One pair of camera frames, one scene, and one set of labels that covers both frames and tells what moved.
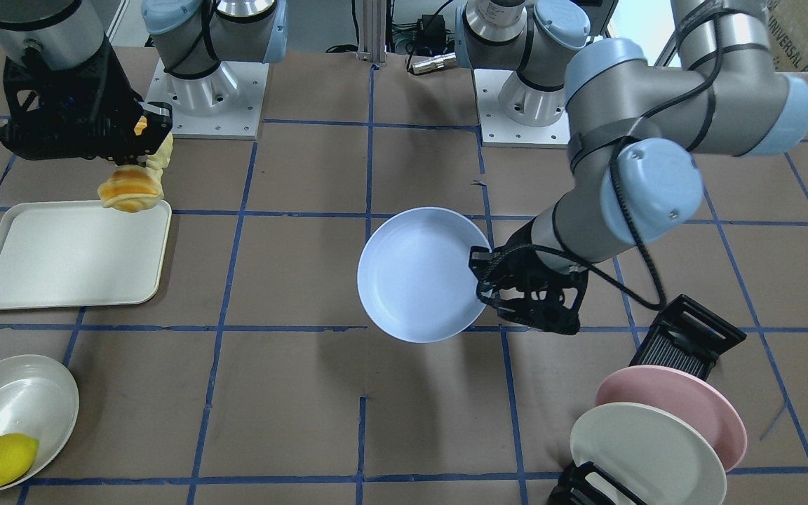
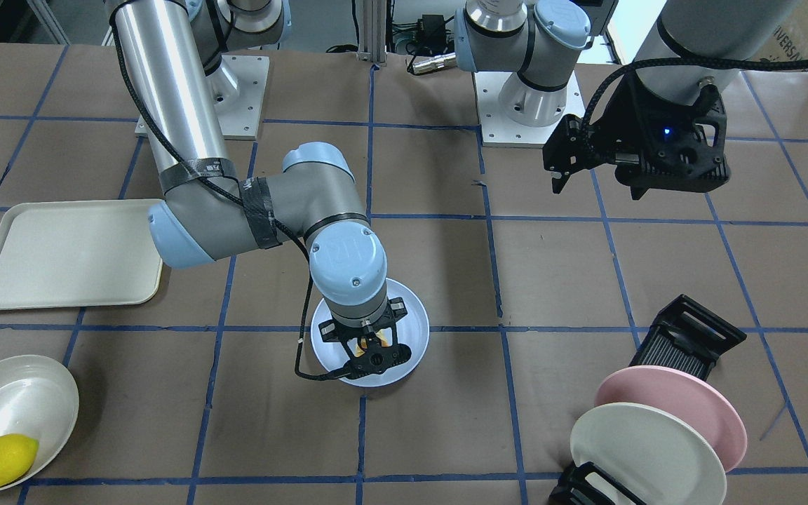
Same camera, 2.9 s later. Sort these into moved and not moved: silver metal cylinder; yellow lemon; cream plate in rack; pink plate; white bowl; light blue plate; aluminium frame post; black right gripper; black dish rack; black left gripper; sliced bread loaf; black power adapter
Moved: light blue plate; black right gripper; sliced bread loaf; black left gripper
Not moved: yellow lemon; pink plate; black dish rack; silver metal cylinder; black power adapter; aluminium frame post; white bowl; cream plate in rack
